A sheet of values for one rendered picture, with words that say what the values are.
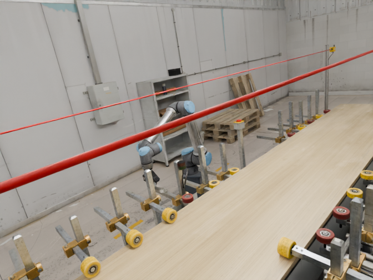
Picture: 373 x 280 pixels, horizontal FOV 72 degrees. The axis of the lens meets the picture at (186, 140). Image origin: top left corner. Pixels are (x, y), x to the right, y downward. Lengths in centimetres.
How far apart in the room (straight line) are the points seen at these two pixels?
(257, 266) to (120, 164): 366
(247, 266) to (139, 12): 444
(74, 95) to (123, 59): 106
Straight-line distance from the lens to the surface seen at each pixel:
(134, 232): 148
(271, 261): 132
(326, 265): 126
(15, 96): 396
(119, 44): 464
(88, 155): 23
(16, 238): 148
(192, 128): 250
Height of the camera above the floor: 181
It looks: 17 degrees down
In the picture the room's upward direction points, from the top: 9 degrees counter-clockwise
